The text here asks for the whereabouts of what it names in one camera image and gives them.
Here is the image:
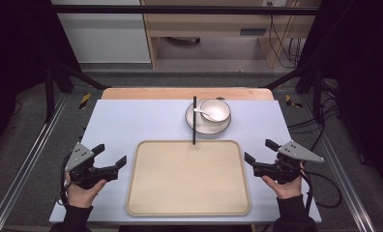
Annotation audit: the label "aluminium rail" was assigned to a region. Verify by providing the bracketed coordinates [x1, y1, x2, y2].
[300, 96, 377, 232]
[0, 93, 70, 232]

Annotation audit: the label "black metal frame stand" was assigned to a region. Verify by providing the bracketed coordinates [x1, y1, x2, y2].
[44, 62, 112, 124]
[263, 63, 326, 126]

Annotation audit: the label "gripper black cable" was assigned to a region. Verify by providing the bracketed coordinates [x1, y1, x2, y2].
[300, 167, 343, 217]
[59, 153, 74, 207]

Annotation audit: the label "black metal frame bar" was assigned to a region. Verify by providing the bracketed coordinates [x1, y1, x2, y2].
[49, 4, 321, 16]

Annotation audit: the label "beige tray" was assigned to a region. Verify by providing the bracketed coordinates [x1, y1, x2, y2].
[125, 139, 251, 217]

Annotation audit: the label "bundle of hanging cables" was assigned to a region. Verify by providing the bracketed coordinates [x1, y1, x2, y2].
[267, 1, 306, 69]

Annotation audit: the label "person's left hand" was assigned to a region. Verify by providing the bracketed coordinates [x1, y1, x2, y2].
[64, 172, 107, 209]

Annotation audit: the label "white spoon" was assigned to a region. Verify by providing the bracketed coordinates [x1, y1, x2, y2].
[192, 107, 224, 123]

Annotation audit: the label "wooden desk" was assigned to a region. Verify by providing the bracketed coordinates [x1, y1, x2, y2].
[140, 0, 321, 70]

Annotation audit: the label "black curtain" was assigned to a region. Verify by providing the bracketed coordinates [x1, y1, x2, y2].
[0, 0, 81, 158]
[296, 0, 383, 197]

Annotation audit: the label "white cabinet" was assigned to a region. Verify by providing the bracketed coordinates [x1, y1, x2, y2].
[50, 0, 152, 65]

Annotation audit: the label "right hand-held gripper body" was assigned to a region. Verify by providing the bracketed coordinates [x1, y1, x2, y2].
[252, 140, 325, 186]

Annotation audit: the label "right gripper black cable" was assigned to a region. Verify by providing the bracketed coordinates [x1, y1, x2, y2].
[300, 167, 343, 217]

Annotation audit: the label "yellow black tape strip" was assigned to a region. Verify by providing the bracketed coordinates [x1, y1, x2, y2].
[78, 92, 93, 111]
[284, 94, 304, 109]

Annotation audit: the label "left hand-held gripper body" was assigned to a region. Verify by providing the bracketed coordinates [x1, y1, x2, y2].
[63, 142, 120, 190]

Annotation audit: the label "white plate with dark rim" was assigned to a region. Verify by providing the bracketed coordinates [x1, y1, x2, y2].
[184, 100, 232, 135]

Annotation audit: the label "person's right hand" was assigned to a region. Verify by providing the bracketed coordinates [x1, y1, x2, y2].
[261, 173, 305, 200]

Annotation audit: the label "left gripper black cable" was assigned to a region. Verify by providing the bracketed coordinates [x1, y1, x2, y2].
[59, 153, 74, 207]

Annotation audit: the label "black floor cables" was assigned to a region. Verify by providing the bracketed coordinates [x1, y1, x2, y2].
[287, 78, 342, 135]

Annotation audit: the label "wooden table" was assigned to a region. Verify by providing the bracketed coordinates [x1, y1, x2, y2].
[101, 87, 275, 102]

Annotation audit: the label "black chopstick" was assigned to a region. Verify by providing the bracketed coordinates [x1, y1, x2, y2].
[191, 96, 197, 146]

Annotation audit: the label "white bowl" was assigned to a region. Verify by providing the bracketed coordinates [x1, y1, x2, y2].
[199, 99, 231, 124]

